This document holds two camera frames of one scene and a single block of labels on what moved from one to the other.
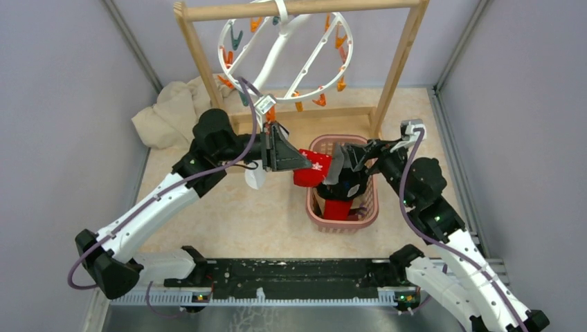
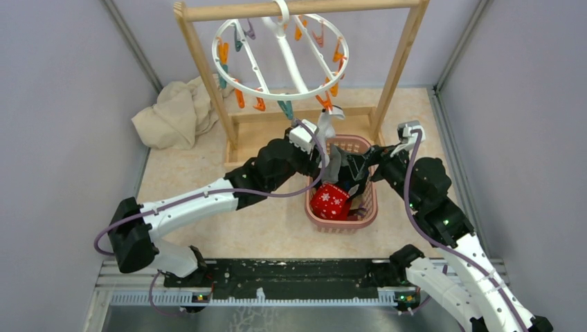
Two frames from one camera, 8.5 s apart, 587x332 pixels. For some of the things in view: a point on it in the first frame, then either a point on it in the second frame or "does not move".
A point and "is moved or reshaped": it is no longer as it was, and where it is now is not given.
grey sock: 341,158 does not move
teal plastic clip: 235,42 to 287,108
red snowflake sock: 314,176 is moved or reshaped
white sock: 255,178 is moved or reshaped
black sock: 351,185 does not move
